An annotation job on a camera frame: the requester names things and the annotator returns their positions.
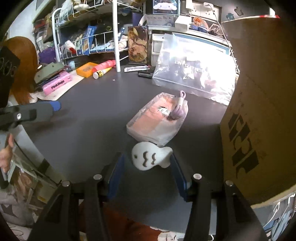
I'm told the white wire shelf rack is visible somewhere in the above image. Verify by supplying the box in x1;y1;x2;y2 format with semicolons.
51;1;146;72

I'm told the white drawer organizer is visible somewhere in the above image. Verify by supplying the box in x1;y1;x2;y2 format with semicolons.
150;34;171;66

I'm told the pink packaged pouch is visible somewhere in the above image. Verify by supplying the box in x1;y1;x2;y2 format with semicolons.
126;90;189;147

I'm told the person left hand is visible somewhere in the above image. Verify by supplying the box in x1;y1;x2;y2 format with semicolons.
0;133;14;173

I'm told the brown cardboard box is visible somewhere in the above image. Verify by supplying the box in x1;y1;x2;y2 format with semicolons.
220;16;295;208

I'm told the orange small box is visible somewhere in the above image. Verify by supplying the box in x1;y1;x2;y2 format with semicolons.
76;62;97;78

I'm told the pink Pink Dojo box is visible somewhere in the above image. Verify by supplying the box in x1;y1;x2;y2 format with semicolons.
42;71;73;96

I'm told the white power strip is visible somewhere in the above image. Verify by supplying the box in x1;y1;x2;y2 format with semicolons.
180;1;222;22

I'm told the anime art card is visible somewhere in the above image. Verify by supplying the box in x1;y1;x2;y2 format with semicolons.
127;26;149;64

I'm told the blue snack box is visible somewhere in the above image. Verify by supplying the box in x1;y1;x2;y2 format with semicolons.
75;25;97;56

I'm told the white fish plush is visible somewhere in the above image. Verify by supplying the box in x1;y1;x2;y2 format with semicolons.
132;142;173;171

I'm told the black marker pen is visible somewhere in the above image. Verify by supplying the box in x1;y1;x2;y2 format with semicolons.
137;70;154;79

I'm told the clear zip plastic bag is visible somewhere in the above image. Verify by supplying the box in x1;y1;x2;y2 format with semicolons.
152;34;236;105

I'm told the lower cinnamoroll box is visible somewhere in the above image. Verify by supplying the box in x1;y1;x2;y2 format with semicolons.
152;0;180;15

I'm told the patterned grey sleeve forearm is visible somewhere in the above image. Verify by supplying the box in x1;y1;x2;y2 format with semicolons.
1;184;34;227

